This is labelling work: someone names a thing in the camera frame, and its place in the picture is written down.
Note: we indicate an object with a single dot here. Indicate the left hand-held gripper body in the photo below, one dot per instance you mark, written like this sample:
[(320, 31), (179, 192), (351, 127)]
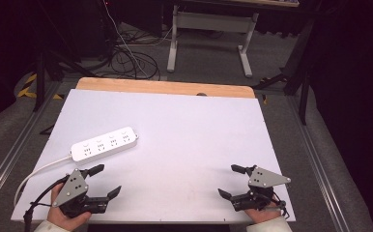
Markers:
[(70, 190)]

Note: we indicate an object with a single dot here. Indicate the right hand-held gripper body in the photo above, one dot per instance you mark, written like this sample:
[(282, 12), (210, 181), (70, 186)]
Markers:
[(265, 179)]

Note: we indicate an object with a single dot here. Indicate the person's left hand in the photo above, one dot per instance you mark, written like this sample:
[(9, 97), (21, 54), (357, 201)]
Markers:
[(60, 219)]

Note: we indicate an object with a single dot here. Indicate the person's right hand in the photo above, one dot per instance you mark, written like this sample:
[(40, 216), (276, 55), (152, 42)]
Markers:
[(262, 215)]

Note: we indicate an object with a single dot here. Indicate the white power strip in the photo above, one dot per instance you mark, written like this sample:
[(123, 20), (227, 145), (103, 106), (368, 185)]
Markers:
[(104, 144)]

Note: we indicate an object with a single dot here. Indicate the white board table cover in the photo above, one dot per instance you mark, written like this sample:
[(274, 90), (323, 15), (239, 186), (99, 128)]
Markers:
[(187, 138)]

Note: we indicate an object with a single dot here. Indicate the yellow black floor tape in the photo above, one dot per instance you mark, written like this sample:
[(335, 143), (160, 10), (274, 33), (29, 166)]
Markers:
[(30, 87)]

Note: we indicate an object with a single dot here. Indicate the black metal stand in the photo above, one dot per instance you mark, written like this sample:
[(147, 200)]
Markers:
[(44, 67), (299, 71)]

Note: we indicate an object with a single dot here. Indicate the aluminium floor rail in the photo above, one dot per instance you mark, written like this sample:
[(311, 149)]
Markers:
[(12, 151), (316, 167)]

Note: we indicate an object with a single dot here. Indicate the white metal desk frame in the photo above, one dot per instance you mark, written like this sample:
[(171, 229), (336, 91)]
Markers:
[(210, 22)]

